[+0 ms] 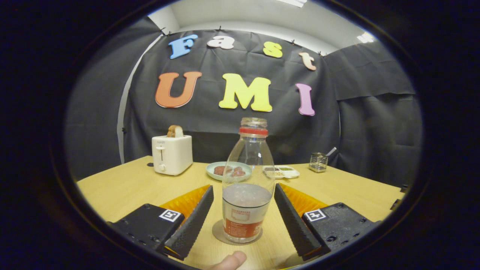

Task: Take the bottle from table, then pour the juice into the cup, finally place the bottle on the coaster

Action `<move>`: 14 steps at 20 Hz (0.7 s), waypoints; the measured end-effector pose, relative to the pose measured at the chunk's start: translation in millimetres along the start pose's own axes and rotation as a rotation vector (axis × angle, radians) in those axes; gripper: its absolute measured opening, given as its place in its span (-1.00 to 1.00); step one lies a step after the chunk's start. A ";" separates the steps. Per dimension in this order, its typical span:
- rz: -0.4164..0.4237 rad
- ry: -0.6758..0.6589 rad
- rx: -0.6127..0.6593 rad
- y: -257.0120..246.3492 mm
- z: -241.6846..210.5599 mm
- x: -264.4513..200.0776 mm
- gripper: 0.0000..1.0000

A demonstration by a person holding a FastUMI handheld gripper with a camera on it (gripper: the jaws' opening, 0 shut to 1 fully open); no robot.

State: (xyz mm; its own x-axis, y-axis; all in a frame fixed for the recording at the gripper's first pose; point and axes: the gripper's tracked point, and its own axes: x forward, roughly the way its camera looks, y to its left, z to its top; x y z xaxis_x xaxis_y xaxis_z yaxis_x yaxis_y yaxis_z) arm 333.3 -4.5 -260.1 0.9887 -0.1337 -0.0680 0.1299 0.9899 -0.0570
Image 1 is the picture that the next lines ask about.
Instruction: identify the white toaster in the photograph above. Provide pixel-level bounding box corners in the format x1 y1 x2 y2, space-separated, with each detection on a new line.
151 135 194 176

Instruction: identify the clear bottle with red label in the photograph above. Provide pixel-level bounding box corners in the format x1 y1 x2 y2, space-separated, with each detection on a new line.
222 117 276 243

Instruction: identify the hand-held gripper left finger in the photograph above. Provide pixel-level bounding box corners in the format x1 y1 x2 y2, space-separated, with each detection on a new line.
108 184 215 261

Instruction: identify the pale green plate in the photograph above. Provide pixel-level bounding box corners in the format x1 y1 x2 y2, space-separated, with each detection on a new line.
205 161 252 182

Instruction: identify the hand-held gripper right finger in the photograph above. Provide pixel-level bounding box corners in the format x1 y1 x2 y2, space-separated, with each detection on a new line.
273 183 382 262

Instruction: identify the round brown coaster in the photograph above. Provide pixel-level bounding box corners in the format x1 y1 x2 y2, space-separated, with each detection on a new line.
212 219 263 246

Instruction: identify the black backdrop cloth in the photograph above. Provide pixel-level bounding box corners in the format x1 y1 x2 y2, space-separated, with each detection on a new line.
64 17 423 188

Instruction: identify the wooden table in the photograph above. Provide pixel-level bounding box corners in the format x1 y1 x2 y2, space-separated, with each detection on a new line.
76 156 407 270

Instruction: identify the clear juice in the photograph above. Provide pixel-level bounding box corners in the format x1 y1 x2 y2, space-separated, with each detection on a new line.
223 183 272 207

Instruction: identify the white divided condiment dish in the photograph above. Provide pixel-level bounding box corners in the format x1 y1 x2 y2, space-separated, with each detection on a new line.
262 165 300 179

